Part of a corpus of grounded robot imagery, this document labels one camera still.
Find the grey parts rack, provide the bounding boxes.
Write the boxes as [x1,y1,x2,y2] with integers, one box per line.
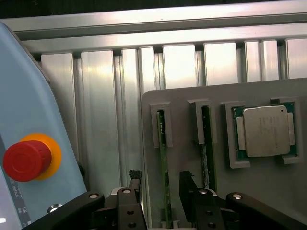
[140,78,307,230]

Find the silver CPU chip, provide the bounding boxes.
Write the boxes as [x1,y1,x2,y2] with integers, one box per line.
[231,103,297,159]

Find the red emergency stop button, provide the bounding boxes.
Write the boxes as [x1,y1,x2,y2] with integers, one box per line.
[2,133,62,183]

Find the light blue teach pendant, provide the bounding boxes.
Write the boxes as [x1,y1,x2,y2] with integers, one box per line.
[0,20,89,230]

